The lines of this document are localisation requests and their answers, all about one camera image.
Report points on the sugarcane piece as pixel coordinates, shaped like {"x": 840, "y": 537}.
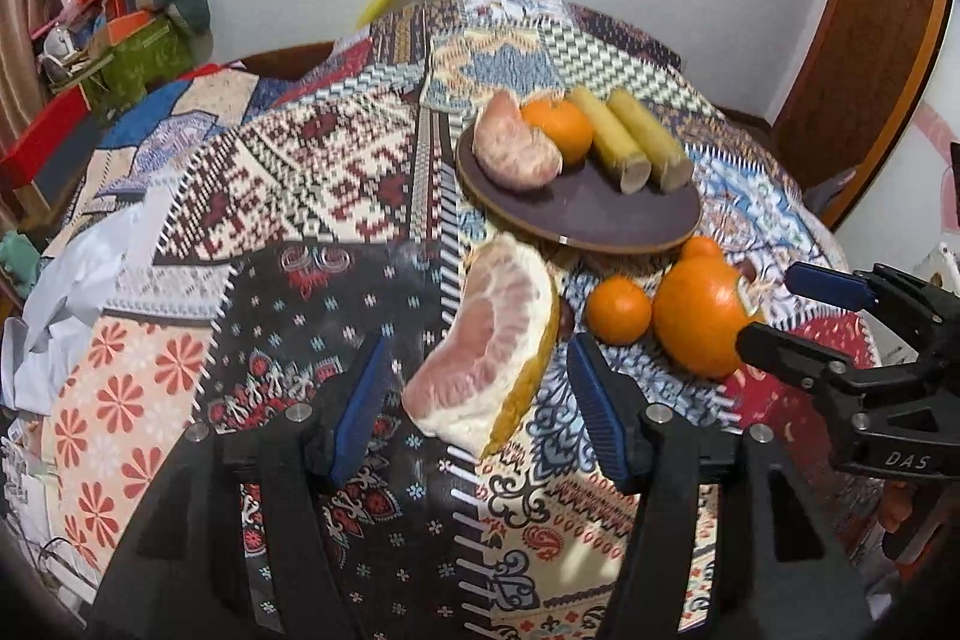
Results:
{"x": 604, "y": 141}
{"x": 651, "y": 138}

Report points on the peeled pomelo segment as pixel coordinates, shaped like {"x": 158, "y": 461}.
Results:
{"x": 514, "y": 149}

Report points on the small tangerine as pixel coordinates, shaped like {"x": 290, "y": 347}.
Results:
{"x": 619, "y": 310}
{"x": 701, "y": 248}

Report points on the large orange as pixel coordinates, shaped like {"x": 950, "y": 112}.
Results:
{"x": 701, "y": 321}

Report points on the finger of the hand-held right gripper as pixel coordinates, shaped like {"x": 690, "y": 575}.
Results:
{"x": 795, "y": 359}
{"x": 825, "y": 285}

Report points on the purple plate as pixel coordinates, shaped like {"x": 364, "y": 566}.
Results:
{"x": 600, "y": 214}

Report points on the green fabric bag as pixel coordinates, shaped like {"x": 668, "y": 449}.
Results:
{"x": 139, "y": 61}

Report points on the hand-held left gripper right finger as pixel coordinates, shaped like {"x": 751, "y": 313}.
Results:
{"x": 600, "y": 415}

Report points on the brown date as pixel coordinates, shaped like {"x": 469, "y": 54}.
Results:
{"x": 746, "y": 271}
{"x": 567, "y": 319}

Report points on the white cloth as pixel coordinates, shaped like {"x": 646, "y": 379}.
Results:
{"x": 75, "y": 302}

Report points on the blue beige quilt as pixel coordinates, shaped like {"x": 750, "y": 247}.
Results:
{"x": 187, "y": 115}

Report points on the patchwork printed blanket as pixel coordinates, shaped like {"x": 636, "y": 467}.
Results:
{"x": 315, "y": 160}

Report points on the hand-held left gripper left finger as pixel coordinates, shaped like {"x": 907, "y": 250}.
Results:
{"x": 361, "y": 404}

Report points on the pomelo wedge with peel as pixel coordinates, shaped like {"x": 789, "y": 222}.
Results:
{"x": 487, "y": 340}

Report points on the wooden bed frame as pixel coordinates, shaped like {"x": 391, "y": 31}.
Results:
{"x": 285, "y": 59}

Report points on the orange box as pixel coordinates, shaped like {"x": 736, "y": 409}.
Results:
{"x": 124, "y": 27}

